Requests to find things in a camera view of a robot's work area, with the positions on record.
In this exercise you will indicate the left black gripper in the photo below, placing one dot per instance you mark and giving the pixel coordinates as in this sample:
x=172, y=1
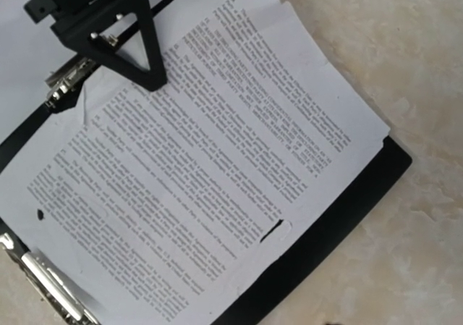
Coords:
x=81, y=27

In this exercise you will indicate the white sheet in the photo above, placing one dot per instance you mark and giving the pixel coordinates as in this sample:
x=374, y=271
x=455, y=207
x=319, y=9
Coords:
x=86, y=87

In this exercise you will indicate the printed text sheet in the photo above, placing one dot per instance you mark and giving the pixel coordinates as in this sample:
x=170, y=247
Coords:
x=188, y=165

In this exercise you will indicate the black folder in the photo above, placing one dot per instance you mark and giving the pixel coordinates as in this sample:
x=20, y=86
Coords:
x=325, y=231

